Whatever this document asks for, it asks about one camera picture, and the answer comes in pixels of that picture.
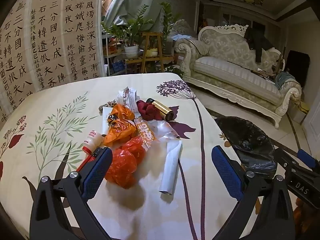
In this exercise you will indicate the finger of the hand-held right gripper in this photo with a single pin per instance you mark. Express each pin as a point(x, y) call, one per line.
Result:
point(287, 161)
point(307, 158)

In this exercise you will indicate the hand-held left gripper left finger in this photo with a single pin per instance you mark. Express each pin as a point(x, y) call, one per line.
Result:
point(97, 172)

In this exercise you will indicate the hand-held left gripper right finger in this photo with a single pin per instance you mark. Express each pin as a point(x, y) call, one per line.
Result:
point(227, 177)

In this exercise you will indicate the red pen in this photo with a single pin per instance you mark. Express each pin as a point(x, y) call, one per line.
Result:
point(85, 163)

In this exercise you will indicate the red-orange plastic bag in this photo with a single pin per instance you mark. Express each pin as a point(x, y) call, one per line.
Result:
point(123, 162)

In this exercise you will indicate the small white bottle red cap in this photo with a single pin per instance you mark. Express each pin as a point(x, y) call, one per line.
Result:
point(93, 138)

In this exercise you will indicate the black bagged trash bin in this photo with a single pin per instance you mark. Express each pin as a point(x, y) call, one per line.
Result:
point(250, 140)

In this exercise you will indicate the white packet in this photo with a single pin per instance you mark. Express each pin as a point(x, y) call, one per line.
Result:
point(105, 120)

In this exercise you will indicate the white paper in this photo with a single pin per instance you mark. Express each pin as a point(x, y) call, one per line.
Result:
point(171, 167)

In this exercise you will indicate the white orange printed plastic bag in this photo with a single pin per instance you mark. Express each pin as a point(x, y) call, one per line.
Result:
point(160, 127)

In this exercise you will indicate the dark red cloth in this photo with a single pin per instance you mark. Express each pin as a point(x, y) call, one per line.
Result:
point(147, 111)

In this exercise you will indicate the white wrapper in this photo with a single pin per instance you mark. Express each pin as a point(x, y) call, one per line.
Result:
point(127, 96)

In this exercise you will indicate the gold bottle black cap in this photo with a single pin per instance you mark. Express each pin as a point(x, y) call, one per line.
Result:
point(162, 108)

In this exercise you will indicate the white door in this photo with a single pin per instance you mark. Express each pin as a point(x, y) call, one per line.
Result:
point(313, 125)

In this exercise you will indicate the floral tablecloth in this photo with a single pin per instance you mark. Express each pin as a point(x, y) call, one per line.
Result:
point(75, 135)

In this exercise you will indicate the blue cloth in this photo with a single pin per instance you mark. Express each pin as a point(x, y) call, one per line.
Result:
point(285, 78)

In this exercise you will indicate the ornate cream sofa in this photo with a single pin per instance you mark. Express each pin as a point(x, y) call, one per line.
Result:
point(237, 70)

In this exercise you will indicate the blue crate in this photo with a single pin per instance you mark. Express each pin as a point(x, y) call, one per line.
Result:
point(118, 67)

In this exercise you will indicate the white metal rack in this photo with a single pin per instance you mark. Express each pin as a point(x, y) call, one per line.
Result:
point(107, 63)

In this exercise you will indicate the green ivy plant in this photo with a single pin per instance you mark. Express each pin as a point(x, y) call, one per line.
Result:
point(172, 70)

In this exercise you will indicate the green plant in white pot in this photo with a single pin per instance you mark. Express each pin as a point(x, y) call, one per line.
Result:
point(131, 51)

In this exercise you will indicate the black clothing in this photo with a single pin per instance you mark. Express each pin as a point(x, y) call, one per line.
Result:
point(257, 37)

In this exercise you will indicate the yellow flower pot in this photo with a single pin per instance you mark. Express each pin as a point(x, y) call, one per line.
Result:
point(152, 53)

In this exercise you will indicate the wooden plant stand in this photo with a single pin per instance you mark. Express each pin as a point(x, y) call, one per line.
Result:
point(151, 36)

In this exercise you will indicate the calligraphy folding screen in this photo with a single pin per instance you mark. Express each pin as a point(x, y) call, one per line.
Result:
point(50, 30)

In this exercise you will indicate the ornate cream armchair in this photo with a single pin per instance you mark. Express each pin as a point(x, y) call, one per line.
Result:
point(182, 26)

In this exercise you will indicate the tall leafy plant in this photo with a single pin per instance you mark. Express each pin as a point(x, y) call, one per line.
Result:
point(170, 17)

